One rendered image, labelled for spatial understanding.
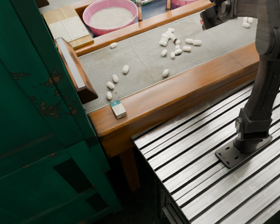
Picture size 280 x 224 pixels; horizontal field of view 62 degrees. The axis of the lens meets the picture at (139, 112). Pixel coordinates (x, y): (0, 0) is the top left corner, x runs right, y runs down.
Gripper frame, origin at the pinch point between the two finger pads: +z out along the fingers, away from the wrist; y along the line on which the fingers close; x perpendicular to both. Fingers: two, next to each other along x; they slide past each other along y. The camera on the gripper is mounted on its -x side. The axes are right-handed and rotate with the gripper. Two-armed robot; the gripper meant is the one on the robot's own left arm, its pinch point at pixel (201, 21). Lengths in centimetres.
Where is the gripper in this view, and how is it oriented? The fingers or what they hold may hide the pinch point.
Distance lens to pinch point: 104.9
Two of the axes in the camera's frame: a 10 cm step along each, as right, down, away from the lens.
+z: -2.9, -1.7, 9.4
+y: -9.0, 3.9, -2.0
